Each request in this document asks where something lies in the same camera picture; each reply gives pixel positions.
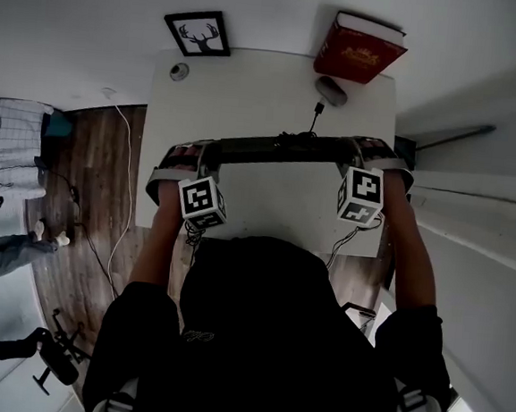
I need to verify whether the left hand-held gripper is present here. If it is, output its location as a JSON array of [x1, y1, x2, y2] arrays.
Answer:
[[141, 135, 236, 234]]

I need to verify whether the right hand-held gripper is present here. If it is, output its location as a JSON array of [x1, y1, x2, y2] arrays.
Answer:
[[330, 135, 418, 230]]

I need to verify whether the black keyboard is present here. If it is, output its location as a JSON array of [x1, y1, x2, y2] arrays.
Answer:
[[214, 124, 364, 177]]

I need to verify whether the person's left forearm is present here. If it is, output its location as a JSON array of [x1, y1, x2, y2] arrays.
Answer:
[[127, 176, 194, 294]]

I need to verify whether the person's right forearm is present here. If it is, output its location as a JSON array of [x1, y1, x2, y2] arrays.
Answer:
[[369, 170, 450, 314]]

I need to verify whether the person's right hand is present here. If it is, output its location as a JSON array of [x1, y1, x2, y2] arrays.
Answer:
[[355, 137, 399, 164]]

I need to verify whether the person's left hand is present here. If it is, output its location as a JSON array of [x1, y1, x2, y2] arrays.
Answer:
[[160, 141, 201, 173]]

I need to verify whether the grey computer mouse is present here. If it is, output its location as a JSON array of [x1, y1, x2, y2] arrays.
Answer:
[[313, 74, 350, 109]]

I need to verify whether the round grey desk grommet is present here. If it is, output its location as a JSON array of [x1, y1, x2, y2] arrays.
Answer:
[[168, 61, 190, 83]]

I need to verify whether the red hardcover book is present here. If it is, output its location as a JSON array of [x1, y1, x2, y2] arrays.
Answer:
[[311, 8, 413, 88]]

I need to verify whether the black framed deer picture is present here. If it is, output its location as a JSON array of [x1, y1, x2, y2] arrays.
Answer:
[[160, 6, 235, 61]]

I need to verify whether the teal bin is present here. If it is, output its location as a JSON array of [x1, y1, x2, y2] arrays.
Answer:
[[43, 108, 75, 139]]

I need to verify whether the person's black shirt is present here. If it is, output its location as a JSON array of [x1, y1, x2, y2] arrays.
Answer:
[[80, 222, 464, 412]]

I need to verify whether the black office chair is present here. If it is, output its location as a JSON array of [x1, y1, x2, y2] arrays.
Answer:
[[0, 303, 97, 400]]

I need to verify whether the black usb cable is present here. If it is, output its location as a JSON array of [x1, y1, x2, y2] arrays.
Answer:
[[275, 97, 327, 153]]

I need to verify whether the left hand-held gripper cable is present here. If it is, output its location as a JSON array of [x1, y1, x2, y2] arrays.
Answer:
[[179, 219, 207, 266]]

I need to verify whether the hand-held gripper cable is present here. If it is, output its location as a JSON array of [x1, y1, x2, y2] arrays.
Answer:
[[324, 206, 386, 275], [179, 219, 207, 266]]

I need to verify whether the right hand-held gripper cable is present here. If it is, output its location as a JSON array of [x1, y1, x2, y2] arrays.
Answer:
[[324, 206, 386, 275]]

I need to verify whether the black floor cable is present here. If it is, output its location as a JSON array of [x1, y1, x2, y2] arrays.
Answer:
[[23, 156, 131, 299]]

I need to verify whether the white door frame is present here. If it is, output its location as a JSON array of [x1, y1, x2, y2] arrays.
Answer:
[[400, 166, 516, 278]]

